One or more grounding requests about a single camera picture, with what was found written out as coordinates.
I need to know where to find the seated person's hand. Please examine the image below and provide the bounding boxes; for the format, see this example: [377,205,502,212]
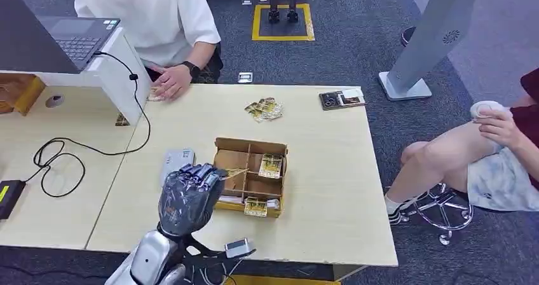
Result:
[475,109,527,149]

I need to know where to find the person's hand with watch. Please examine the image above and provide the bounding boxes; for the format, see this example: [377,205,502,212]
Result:
[152,64,194,102]

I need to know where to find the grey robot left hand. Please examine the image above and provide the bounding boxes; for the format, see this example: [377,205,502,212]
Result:
[158,163,229,239]

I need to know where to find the white object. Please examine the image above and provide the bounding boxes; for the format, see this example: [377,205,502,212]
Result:
[470,101,513,122]

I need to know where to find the black wristwatch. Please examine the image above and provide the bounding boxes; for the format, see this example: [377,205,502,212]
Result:
[182,60,201,80]

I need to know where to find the grey power bank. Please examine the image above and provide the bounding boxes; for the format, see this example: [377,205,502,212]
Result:
[158,148,197,188]

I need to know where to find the black office chair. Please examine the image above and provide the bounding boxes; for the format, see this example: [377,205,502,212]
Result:
[191,43,224,85]

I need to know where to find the seated person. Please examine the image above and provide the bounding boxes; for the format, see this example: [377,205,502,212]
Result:
[384,67,539,226]

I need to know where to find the white desk riser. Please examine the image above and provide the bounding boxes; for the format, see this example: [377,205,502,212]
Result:
[0,27,151,127]

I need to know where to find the wooden card box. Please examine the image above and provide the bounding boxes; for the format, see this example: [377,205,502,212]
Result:
[212,137,290,219]

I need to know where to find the gold card leaning on box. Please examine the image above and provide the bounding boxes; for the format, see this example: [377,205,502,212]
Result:
[243,197,269,218]

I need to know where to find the person at desk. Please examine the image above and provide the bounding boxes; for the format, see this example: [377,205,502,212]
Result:
[68,0,222,102]

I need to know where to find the gold card standing in box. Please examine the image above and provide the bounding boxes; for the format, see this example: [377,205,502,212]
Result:
[257,153,284,180]

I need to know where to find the loose pile of gold cards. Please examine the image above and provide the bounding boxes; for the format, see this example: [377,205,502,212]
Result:
[243,97,284,124]

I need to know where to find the chrome stool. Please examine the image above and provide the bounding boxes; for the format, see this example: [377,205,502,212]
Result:
[397,183,475,246]

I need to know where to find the grey pillar stand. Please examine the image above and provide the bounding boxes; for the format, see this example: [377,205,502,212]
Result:
[378,0,481,102]

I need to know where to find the yellow bordered floor mat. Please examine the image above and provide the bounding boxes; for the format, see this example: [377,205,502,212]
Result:
[252,3,316,43]

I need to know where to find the dark laptop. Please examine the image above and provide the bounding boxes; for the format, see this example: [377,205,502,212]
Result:
[0,0,121,75]

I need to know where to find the black round bin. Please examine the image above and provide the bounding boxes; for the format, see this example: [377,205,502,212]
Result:
[399,25,417,48]

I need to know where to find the black robot legs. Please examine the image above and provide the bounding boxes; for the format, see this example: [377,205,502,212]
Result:
[263,0,301,24]

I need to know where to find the brown wooden crate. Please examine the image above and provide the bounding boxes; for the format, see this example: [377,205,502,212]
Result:
[0,73,46,116]

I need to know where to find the black power adapter yellow label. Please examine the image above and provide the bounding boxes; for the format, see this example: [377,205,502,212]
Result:
[0,179,27,221]

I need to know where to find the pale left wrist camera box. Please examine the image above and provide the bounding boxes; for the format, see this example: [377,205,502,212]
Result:
[224,237,257,260]

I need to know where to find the white arm cables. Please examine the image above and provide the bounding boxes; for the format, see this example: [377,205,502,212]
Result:
[181,255,245,285]

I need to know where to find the black power cable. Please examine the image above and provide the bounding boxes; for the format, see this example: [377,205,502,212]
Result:
[25,51,152,198]

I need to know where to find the grey desk cable grommet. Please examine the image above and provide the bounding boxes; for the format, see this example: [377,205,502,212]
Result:
[44,94,66,109]

